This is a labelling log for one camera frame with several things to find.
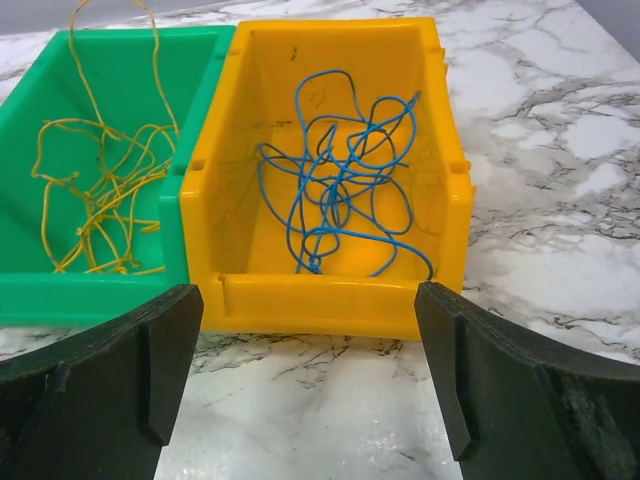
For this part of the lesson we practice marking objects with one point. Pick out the green plastic bin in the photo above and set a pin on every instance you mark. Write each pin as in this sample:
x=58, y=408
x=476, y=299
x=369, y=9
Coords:
x=95, y=142

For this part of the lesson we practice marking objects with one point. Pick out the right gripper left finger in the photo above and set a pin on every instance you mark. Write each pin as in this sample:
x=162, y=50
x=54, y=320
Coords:
x=103, y=403

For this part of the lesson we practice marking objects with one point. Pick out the yellow bin on right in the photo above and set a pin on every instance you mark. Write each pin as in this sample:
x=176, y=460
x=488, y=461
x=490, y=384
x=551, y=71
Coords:
x=328, y=181

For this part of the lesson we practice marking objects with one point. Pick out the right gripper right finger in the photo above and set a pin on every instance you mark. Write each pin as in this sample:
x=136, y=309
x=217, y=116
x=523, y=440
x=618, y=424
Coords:
x=519, y=405

